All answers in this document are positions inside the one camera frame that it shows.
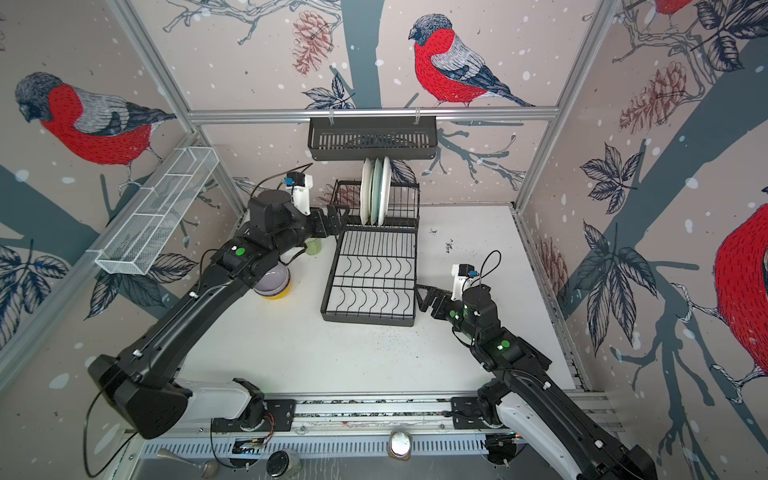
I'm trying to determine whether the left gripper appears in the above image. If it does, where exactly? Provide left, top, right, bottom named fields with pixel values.
left=273, top=202, right=350, bottom=258

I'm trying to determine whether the green glass tumbler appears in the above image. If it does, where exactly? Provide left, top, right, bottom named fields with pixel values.
left=305, top=238, right=323, bottom=256

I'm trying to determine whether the white plate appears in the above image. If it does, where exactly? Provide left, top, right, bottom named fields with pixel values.
left=378, top=157, right=392, bottom=226
left=359, top=159, right=374, bottom=225

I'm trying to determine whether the lilac ceramic bowl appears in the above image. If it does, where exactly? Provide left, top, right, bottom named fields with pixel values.
left=252, top=263, right=291, bottom=295

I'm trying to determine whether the yellow ceramic bowl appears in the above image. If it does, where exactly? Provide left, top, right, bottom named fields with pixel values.
left=260, top=283, right=291, bottom=300

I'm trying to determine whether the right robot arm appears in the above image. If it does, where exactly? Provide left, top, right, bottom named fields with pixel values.
left=416, top=285, right=657, bottom=479

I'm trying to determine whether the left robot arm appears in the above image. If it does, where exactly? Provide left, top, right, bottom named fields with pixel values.
left=88, top=190, right=349, bottom=439

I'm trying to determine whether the black two-tier dish rack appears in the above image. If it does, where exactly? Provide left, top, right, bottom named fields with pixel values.
left=320, top=180, right=420, bottom=327

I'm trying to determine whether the pale green plate middle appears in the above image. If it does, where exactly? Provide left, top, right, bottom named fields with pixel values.
left=370, top=159, right=383, bottom=226

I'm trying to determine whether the small metal cup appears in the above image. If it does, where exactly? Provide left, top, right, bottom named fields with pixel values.
left=387, top=431, right=413, bottom=461

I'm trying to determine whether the round metal can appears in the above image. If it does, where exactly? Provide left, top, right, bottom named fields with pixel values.
left=266, top=449, right=302, bottom=480

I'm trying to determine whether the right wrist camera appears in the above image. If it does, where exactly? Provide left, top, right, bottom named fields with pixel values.
left=451, top=263, right=478, bottom=301

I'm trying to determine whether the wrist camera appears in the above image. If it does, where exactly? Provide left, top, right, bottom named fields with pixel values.
left=285, top=171, right=313, bottom=216
left=451, top=263, right=478, bottom=301

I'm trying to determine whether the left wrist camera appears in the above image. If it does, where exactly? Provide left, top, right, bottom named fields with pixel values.
left=285, top=171, right=313, bottom=216

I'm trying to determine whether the black hanging wall basket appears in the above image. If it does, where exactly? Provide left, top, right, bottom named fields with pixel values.
left=307, top=116, right=438, bottom=161

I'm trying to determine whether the aluminium mounting rail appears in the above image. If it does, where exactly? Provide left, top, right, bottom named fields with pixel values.
left=124, top=391, right=619, bottom=438

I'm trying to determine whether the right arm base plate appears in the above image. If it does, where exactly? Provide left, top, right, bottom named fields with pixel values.
left=448, top=396, right=503, bottom=430

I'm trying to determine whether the horizontal aluminium frame bar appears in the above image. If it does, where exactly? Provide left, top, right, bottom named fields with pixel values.
left=187, top=106, right=561, bottom=126

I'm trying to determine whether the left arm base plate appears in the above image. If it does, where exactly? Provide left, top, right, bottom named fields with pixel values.
left=212, top=399, right=296, bottom=434

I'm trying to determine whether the white wire mesh shelf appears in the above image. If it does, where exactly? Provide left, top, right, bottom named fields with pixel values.
left=95, top=146, right=219, bottom=275

